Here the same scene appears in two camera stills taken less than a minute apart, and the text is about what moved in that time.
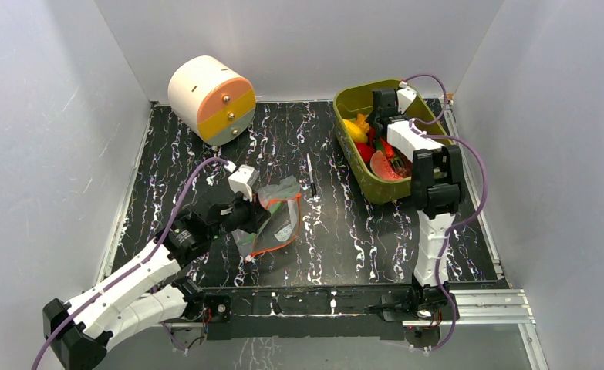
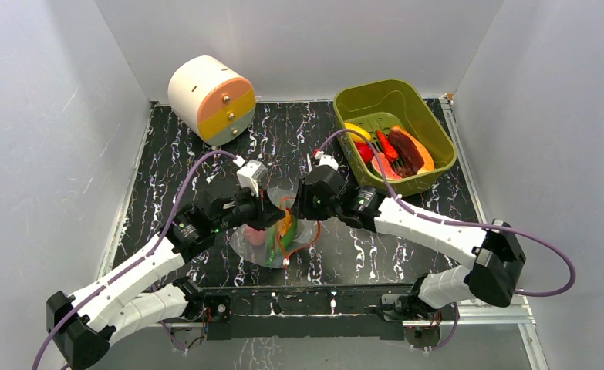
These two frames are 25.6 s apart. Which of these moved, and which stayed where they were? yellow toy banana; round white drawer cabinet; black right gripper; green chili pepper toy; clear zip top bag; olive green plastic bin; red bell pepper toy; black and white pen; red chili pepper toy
Moved: black right gripper; green chili pepper toy; clear zip top bag
Stayed: red bell pepper toy; black and white pen; round white drawer cabinet; yellow toy banana; olive green plastic bin; red chili pepper toy
